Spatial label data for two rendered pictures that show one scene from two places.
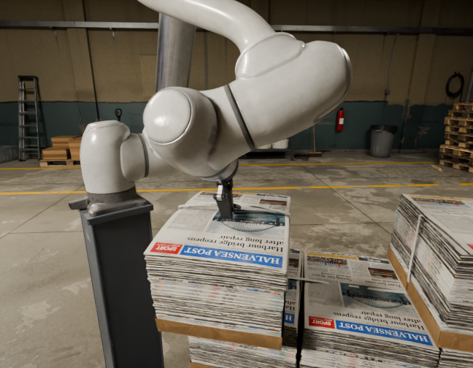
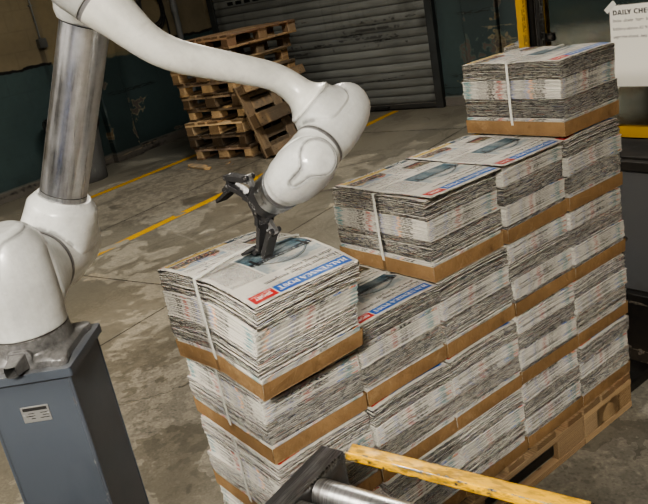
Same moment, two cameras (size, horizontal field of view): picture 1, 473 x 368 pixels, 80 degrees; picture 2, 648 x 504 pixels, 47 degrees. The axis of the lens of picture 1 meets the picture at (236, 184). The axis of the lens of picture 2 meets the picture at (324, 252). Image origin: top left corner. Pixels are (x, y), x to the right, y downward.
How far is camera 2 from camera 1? 122 cm
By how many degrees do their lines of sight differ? 46
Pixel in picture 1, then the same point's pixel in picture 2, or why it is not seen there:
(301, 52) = (348, 95)
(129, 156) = (60, 262)
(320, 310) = not seen: hidden behind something
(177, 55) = (95, 103)
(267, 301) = (347, 300)
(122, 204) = (75, 335)
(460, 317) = (438, 250)
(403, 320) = (403, 285)
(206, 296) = (304, 326)
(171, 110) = (323, 152)
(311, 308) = not seen: hidden behind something
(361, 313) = (377, 298)
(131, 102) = not seen: outside the picture
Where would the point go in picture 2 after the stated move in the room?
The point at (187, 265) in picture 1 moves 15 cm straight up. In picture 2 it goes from (290, 298) to (275, 228)
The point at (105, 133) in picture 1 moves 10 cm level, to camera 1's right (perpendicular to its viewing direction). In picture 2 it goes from (30, 239) to (73, 222)
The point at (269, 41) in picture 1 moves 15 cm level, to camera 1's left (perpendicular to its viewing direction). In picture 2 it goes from (326, 91) to (275, 109)
